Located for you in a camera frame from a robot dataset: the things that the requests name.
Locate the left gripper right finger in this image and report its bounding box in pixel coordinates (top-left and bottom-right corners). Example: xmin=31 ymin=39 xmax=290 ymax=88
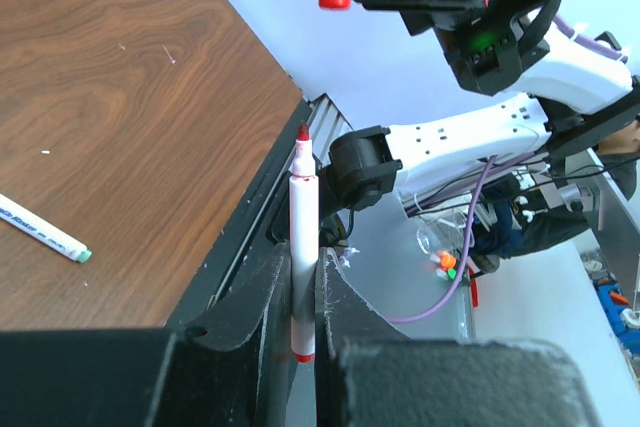
xmin=314 ymin=246 xmax=601 ymax=427

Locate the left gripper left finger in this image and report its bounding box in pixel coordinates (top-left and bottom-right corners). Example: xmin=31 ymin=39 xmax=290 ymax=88
xmin=1 ymin=244 xmax=291 ymax=426

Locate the white pen red tip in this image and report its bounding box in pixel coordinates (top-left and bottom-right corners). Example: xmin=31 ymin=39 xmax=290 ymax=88
xmin=289 ymin=124 xmax=319 ymax=363

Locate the white pen green tip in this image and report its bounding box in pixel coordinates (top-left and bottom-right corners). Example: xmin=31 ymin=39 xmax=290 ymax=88
xmin=1 ymin=195 xmax=92 ymax=263

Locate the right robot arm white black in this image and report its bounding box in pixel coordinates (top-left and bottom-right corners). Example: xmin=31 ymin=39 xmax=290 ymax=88
xmin=319 ymin=0 xmax=639 ymax=217

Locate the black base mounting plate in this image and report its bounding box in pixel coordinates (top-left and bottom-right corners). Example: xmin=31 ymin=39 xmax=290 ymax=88
xmin=165 ymin=94 xmax=352 ymax=330

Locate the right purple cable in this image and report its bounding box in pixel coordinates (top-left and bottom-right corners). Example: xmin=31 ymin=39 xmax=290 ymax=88
xmin=387 ymin=11 xmax=631 ymax=324

